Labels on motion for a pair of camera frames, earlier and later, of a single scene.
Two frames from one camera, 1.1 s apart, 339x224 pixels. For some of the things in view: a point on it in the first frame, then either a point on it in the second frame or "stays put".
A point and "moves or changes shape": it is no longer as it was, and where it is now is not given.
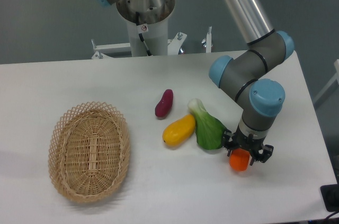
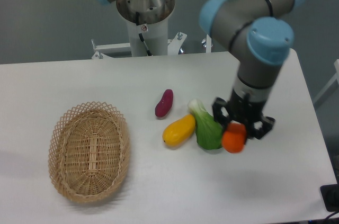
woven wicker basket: (89, 150) stays put
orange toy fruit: (239, 159) moves or changes shape
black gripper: (252, 145) -> (244, 111)
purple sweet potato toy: (163, 106) stays put
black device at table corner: (330, 196) stays put
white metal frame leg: (335, 78) stays put
